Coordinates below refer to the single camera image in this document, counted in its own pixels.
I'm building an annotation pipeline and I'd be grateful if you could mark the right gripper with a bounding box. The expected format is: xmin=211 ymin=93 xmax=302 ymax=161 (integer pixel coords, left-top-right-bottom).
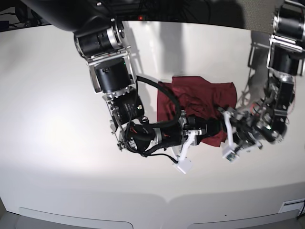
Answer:
xmin=171 ymin=111 xmax=226 ymax=165

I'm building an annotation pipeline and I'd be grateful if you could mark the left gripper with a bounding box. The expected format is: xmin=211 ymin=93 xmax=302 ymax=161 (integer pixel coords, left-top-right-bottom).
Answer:
xmin=217 ymin=107 xmax=263 ymax=153

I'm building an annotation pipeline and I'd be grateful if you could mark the dark red long-sleeve shirt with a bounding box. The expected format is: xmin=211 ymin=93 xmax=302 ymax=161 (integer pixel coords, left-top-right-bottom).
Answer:
xmin=157 ymin=76 xmax=237 ymax=147

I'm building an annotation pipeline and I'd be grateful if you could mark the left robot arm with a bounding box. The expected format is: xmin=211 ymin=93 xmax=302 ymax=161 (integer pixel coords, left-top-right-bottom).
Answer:
xmin=220 ymin=0 xmax=305 ymax=157

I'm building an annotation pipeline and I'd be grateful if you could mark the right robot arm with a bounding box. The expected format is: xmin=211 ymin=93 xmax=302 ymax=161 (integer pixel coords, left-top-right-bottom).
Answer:
xmin=25 ymin=0 xmax=222 ymax=165

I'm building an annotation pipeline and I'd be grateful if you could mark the black power strip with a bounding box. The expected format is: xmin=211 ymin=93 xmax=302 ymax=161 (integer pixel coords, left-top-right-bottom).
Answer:
xmin=118 ymin=14 xmax=147 ymax=21

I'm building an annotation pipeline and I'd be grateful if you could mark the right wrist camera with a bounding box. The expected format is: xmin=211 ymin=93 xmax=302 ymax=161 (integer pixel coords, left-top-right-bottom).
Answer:
xmin=173 ymin=159 xmax=193 ymax=174

